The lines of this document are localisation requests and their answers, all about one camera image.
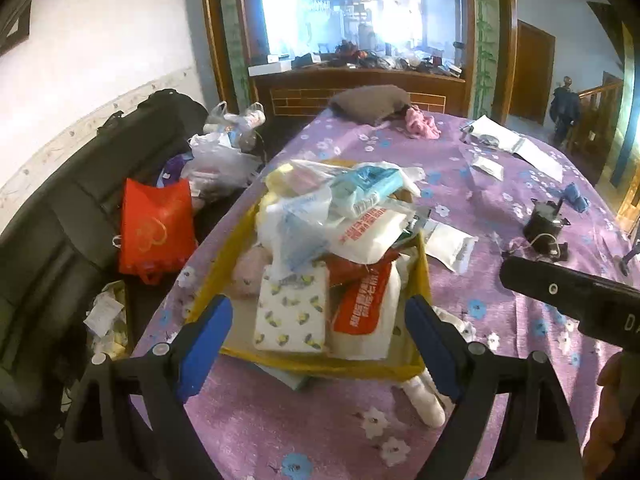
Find teal wet wipes pack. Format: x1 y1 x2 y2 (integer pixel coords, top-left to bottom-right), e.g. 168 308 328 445
330 165 404 219

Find yellow flower tissue pack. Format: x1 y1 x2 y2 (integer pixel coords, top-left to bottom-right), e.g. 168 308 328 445
253 261 330 354

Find pink cloth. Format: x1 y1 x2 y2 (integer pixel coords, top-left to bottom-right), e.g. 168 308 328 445
405 106 442 140

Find pale yellow towel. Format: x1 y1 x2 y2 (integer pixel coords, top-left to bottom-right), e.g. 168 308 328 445
259 162 300 208

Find brown plush cushion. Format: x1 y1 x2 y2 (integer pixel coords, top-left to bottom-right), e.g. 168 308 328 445
330 84 411 126

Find person in dark clothes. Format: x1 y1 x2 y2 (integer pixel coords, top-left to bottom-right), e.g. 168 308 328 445
549 76 580 148

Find black sofa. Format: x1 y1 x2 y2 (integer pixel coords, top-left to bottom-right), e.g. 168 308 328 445
1 89 207 470

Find white plastic bag sheets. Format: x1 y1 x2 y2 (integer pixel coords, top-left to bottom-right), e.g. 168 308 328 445
462 115 563 183

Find person hand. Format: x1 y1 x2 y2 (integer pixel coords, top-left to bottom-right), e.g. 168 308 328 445
582 351 639 479

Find clear plastic bags pile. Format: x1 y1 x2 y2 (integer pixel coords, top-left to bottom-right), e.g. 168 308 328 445
156 101 266 206

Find black white motor part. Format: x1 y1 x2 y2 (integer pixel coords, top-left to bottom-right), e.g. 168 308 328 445
502 197 570 262

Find red tote bag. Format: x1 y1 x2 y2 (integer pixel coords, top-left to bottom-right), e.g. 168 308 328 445
118 179 198 285

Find purple floral table cloth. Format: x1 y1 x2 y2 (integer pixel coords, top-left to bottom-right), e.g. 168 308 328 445
130 107 640 480

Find white towel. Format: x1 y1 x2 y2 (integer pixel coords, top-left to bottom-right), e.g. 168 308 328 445
400 368 446 428

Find blue rolled towel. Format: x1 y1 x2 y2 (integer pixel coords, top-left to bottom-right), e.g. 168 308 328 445
561 182 590 214

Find yellow storage box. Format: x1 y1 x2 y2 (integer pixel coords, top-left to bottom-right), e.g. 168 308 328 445
190 160 431 382

